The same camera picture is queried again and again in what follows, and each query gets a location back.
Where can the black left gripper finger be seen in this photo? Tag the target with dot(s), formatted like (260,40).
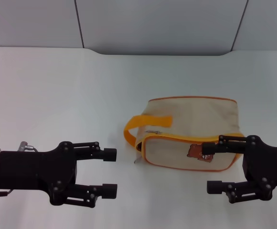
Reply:
(108,190)

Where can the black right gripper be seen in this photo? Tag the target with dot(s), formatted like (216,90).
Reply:
(265,162)

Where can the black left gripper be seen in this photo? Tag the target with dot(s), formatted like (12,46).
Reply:
(33,170)

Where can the beige food bag orange trim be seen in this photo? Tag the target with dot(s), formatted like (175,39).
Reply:
(191,119)

